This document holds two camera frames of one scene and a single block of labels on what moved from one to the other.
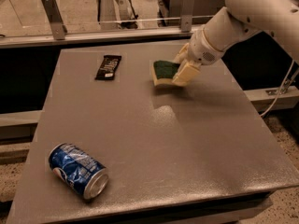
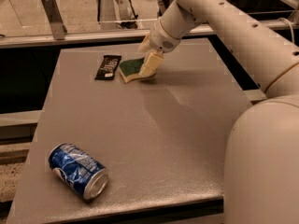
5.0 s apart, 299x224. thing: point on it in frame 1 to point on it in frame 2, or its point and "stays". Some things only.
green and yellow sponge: [163, 71] to [130, 69]
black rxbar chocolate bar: [108, 67] stays
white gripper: [202, 50] to [162, 38]
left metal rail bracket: [51, 8] stays
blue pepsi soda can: [79, 171] stays
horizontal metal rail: [75, 39] stays
